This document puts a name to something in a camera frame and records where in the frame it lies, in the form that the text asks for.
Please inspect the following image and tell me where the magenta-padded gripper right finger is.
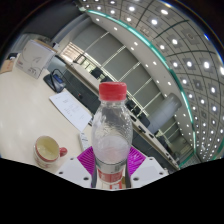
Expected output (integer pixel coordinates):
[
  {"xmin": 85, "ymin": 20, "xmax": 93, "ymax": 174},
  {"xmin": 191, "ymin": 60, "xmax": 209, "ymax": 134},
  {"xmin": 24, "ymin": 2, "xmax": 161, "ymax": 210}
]
[{"xmin": 125, "ymin": 146, "xmax": 170, "ymax": 188}]

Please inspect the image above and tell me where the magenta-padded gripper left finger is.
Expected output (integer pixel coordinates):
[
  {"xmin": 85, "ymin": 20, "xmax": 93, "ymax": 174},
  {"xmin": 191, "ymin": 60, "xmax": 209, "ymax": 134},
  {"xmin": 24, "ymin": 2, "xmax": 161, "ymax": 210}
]
[{"xmin": 54, "ymin": 146, "xmax": 99, "ymax": 189}]

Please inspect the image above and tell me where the clear red-capped water bottle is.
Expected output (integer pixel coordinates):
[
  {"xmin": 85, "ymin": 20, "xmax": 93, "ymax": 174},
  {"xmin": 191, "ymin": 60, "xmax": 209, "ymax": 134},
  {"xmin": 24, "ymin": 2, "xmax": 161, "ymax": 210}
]
[{"xmin": 90, "ymin": 81, "xmax": 134, "ymax": 190}]

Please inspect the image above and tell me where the red and cream mug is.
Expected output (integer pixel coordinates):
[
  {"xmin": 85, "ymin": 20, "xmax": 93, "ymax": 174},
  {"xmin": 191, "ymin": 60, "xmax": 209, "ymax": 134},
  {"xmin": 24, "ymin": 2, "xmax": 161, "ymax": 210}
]
[{"xmin": 33, "ymin": 134, "xmax": 69, "ymax": 169}]

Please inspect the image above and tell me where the white paper sheet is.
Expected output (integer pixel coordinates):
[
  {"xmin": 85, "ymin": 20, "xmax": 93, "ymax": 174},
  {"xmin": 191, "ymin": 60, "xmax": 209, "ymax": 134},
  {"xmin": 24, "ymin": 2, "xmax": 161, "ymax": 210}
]
[{"xmin": 49, "ymin": 90, "xmax": 93, "ymax": 133}]

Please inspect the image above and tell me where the black desk phone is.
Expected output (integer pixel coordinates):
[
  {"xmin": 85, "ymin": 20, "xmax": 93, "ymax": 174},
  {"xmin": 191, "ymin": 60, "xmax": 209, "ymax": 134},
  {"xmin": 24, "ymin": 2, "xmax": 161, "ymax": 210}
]
[{"xmin": 43, "ymin": 68, "xmax": 67, "ymax": 94}]

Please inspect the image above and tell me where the group of ceiling lights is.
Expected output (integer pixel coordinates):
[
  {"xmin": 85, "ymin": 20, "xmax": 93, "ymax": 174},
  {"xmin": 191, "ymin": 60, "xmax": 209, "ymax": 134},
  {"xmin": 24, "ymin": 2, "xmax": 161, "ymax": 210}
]
[{"xmin": 79, "ymin": 0, "xmax": 224, "ymax": 161}]

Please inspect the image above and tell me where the large white printed carton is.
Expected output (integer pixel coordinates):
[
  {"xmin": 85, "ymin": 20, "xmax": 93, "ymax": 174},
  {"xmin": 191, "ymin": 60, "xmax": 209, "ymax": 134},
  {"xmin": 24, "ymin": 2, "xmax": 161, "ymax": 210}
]
[{"xmin": 15, "ymin": 39, "xmax": 57, "ymax": 80}]

